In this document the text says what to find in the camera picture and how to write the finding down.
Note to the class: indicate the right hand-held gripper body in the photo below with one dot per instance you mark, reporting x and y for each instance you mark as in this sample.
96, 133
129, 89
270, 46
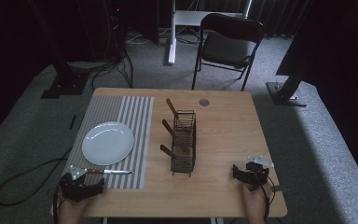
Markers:
258, 174

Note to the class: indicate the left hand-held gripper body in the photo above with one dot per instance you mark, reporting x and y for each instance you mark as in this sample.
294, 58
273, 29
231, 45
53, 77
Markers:
71, 186

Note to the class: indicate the person's right hand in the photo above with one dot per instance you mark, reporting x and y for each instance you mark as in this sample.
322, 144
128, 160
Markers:
254, 205

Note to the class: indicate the small grey tab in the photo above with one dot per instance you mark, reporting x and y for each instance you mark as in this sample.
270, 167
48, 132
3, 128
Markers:
279, 188

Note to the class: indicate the white round plate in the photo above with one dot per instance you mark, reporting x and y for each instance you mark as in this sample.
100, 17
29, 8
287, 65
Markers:
107, 143

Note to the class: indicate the small black floor object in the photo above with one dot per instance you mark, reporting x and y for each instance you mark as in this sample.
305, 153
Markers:
72, 122

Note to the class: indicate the grey striped placemat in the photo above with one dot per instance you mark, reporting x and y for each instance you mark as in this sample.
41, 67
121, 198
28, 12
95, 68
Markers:
136, 130

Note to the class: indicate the grey round table grommet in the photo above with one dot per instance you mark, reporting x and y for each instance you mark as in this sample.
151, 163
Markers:
204, 102

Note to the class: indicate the black metal stand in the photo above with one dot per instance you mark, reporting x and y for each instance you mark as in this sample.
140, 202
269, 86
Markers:
287, 93
65, 84

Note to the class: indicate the black folding chair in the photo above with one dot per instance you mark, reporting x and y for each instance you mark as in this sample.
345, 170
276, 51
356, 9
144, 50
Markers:
227, 46

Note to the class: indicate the black equipment tower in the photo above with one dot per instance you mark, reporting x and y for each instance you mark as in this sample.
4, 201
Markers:
105, 28

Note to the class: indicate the white desk frame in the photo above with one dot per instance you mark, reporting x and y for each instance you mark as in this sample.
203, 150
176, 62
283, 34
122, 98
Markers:
172, 40

